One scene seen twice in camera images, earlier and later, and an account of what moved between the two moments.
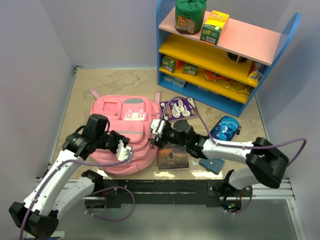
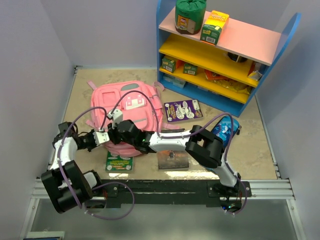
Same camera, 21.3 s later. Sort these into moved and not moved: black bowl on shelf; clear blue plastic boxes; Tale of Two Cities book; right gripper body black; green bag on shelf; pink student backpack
Moved: pink student backpack; right gripper body black
Not moved: green bag on shelf; clear blue plastic boxes; Tale of Two Cities book; black bowl on shelf
